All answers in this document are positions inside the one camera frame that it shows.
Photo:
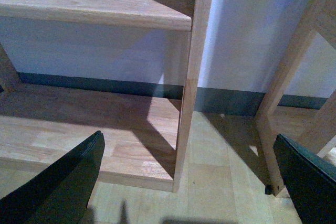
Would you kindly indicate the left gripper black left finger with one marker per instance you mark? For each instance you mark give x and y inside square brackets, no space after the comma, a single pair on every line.
[61,192]

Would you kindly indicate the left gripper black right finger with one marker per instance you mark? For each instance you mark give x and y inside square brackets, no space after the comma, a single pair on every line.
[309,179]

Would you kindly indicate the wooden shelf unit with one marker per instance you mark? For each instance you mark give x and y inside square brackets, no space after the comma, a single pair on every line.
[127,68]

